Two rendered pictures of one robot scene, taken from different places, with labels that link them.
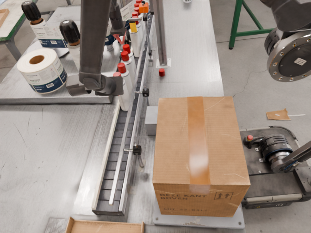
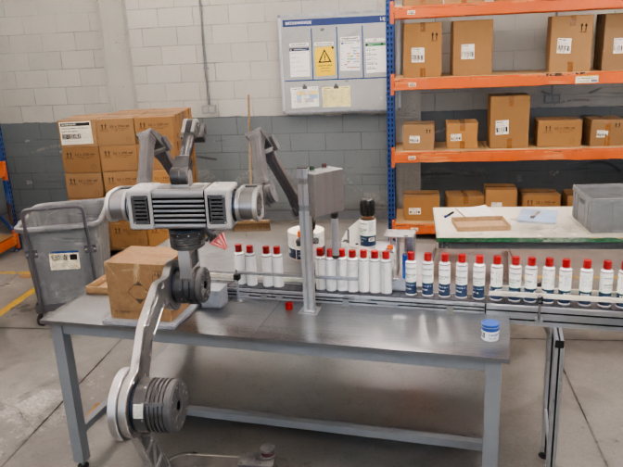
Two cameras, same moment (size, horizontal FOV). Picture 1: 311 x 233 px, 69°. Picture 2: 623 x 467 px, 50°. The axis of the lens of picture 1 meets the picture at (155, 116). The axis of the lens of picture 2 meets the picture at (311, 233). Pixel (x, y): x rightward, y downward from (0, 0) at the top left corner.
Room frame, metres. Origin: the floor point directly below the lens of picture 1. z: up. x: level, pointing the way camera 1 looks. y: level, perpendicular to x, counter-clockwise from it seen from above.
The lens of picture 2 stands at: (1.35, -2.90, 2.04)
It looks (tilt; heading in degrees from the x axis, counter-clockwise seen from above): 17 degrees down; 95
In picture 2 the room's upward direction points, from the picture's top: 3 degrees counter-clockwise
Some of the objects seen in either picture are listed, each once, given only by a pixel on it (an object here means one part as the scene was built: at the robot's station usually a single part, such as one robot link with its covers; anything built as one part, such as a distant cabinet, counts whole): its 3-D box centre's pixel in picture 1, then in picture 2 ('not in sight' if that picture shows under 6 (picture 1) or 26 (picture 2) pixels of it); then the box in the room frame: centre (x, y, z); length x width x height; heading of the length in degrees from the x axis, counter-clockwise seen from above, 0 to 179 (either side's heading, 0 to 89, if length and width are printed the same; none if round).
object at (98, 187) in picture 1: (121, 95); (254, 277); (0.80, 0.15, 0.91); 1.07 x 0.01 x 0.02; 168
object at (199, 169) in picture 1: (195, 156); (150, 282); (0.36, -0.11, 0.99); 0.30 x 0.24 x 0.27; 169
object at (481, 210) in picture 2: not in sight; (470, 211); (2.09, 1.63, 0.81); 0.38 x 0.36 x 0.02; 176
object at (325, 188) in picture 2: not in sight; (322, 191); (1.17, -0.05, 1.38); 0.17 x 0.10 x 0.19; 43
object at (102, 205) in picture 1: (138, 64); (309, 292); (1.08, 0.05, 0.86); 1.65 x 0.08 x 0.04; 168
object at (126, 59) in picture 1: (128, 70); (267, 266); (0.88, 0.09, 0.98); 0.05 x 0.05 x 0.20
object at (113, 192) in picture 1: (134, 87); (248, 272); (0.79, 0.07, 0.96); 1.07 x 0.01 x 0.01; 168
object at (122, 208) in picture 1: (138, 65); (309, 293); (1.08, 0.05, 0.85); 1.65 x 0.11 x 0.05; 168
